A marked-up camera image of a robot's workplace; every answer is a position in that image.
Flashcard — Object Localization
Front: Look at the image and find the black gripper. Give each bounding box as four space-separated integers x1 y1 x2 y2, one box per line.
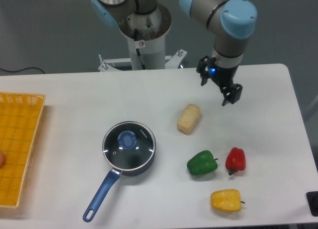
196 56 242 106

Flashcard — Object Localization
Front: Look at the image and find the glass pot lid blue knob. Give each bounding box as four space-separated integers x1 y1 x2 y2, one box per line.
102 121 157 175

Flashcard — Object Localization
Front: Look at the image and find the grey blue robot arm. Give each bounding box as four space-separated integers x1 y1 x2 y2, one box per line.
91 0 257 104

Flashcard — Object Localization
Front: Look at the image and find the beige bread loaf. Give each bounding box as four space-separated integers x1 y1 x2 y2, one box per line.
177 104 201 135

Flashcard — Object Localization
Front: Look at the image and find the red bell pepper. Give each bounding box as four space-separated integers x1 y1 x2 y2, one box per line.
225 147 246 175

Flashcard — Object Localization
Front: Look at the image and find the green bell pepper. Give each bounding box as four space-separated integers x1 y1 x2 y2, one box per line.
186 150 218 176

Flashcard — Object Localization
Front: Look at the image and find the yellow bell pepper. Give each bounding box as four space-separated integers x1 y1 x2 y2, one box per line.
210 189 245 212

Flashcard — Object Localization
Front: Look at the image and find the dark blue saucepan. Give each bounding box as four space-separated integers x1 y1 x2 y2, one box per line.
82 121 157 223

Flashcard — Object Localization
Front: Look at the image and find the black device at table edge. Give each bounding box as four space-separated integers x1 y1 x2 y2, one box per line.
306 191 318 217

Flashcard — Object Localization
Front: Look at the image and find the yellow woven basket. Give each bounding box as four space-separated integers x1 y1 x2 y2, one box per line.
0 92 46 208

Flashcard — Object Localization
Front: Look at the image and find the black floor cable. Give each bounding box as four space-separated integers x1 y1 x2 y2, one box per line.
0 67 46 74

